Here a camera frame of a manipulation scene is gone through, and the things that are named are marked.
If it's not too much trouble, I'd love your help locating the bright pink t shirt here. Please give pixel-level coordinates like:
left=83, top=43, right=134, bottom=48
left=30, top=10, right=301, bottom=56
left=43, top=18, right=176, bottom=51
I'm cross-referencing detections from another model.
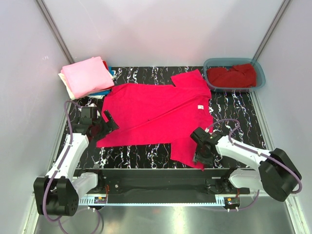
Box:
left=97, top=70, right=213, bottom=170

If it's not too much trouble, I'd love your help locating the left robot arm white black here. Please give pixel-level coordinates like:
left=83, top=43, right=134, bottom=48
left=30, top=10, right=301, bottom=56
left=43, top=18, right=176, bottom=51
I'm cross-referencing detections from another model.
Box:
left=33, top=106, right=119, bottom=221

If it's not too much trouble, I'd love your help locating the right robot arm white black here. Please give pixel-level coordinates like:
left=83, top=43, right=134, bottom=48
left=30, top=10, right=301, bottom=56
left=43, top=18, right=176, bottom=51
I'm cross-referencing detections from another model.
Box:
left=190, top=127, right=302, bottom=202

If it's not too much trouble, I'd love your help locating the folded light pink t shirt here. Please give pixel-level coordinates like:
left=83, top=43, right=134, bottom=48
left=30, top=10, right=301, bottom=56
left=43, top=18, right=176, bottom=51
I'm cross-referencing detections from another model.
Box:
left=62, top=57, right=114, bottom=99

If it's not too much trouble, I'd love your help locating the folded blue t shirt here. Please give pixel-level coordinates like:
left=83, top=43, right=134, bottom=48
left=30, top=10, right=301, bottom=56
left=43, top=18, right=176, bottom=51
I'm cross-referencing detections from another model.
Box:
left=88, top=66, right=116, bottom=99

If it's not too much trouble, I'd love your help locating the folded cream t shirt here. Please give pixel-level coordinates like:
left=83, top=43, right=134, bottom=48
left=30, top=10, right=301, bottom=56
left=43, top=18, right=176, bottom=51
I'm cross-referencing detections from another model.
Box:
left=58, top=70, right=76, bottom=100

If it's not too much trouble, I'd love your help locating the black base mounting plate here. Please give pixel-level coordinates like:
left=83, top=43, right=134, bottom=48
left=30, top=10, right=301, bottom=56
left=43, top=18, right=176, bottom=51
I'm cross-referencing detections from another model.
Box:
left=86, top=169, right=236, bottom=207

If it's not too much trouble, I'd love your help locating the folded red t shirt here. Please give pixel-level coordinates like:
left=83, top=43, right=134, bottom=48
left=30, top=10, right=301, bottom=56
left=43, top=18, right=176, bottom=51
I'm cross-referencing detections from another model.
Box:
left=102, top=60, right=109, bottom=70

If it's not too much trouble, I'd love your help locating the dark red t shirt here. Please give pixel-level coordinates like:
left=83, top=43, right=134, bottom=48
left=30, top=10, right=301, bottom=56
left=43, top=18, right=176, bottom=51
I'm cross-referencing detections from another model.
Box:
left=207, top=63, right=257, bottom=88

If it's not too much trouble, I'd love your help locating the teal plastic basin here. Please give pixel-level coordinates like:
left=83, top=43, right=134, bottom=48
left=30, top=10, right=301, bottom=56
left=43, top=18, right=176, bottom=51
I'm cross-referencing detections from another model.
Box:
left=203, top=58, right=266, bottom=92

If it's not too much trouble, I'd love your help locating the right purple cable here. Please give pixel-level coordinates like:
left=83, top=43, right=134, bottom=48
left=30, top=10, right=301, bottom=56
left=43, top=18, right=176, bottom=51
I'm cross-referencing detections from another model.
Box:
left=206, top=118, right=303, bottom=194

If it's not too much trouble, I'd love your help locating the purple cable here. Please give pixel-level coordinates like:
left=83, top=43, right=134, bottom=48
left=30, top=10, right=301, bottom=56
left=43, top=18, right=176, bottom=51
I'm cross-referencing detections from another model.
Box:
left=206, top=118, right=303, bottom=194
left=41, top=99, right=83, bottom=223

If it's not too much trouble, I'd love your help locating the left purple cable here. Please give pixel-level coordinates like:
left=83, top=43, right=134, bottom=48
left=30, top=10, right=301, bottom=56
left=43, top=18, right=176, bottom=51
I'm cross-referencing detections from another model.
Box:
left=41, top=99, right=83, bottom=223

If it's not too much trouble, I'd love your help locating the aluminium frame rail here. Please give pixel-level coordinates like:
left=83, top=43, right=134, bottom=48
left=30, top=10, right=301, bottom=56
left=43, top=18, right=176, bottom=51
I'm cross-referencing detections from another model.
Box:
left=21, top=176, right=312, bottom=234

